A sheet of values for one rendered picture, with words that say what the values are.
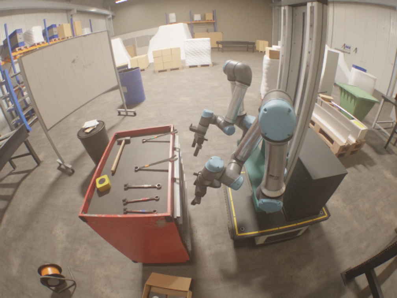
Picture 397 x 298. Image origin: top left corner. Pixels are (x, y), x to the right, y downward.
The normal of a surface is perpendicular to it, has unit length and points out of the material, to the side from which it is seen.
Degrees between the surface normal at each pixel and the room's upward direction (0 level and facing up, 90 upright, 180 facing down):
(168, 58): 90
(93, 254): 0
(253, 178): 0
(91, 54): 90
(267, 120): 82
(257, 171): 0
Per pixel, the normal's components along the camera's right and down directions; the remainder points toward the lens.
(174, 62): 0.19, 0.60
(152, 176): -0.06, -0.78
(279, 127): -0.41, 0.48
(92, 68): 0.94, 0.15
